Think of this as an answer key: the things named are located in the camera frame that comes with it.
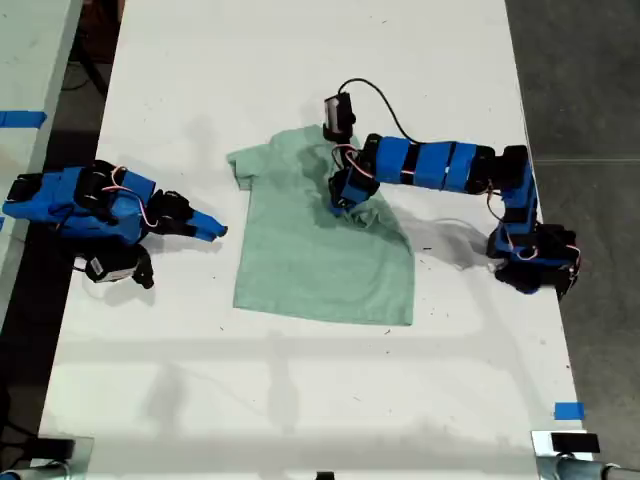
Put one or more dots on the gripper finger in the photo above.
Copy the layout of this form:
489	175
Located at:
205	235
336	192
210	221
354	206

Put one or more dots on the pale green T-shirt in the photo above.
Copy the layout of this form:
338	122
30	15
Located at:
320	260

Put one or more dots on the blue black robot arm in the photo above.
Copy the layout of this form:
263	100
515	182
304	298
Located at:
440	167
85	200

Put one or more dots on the long blue tape strip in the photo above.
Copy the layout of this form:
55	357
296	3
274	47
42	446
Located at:
22	119

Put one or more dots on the white side table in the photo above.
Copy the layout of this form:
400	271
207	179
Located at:
30	60

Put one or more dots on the small black box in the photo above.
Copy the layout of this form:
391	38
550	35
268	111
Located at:
575	442
50	448

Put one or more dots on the metal clamp pipe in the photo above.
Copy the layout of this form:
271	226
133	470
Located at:
30	472
585	469

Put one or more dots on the small blue tape square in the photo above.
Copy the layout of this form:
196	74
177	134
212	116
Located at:
569	411

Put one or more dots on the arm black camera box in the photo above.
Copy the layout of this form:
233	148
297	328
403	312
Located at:
117	267
337	116

